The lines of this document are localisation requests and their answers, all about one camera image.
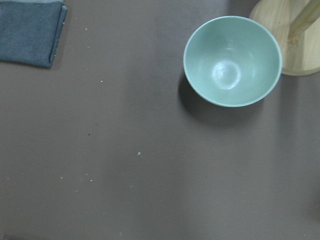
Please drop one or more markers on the green bowl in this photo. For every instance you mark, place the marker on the green bowl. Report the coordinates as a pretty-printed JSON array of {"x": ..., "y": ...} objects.
[{"x": 232, "y": 61}]

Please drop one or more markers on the folded grey cloth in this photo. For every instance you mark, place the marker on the folded grey cloth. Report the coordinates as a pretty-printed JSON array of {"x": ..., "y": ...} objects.
[{"x": 30, "y": 31}]

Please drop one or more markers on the wooden mug tree stand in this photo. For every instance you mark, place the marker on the wooden mug tree stand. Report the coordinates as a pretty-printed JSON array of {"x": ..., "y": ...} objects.
[{"x": 296, "y": 26}]

